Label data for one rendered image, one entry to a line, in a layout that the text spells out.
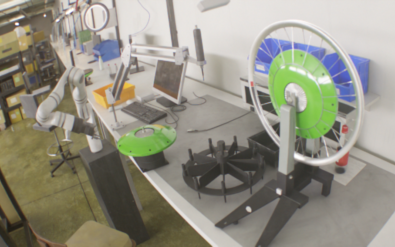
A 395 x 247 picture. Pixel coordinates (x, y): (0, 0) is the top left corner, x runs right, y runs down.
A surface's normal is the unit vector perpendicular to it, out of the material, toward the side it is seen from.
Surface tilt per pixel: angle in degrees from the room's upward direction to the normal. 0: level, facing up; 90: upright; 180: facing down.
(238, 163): 94
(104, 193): 90
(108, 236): 0
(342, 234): 0
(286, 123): 87
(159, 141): 23
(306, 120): 99
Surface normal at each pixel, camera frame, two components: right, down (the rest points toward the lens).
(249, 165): -0.20, 0.49
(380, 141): -0.84, 0.32
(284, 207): -0.37, -0.75
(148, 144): 0.00, -0.71
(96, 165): 0.64, 0.25
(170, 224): -0.13, -0.90
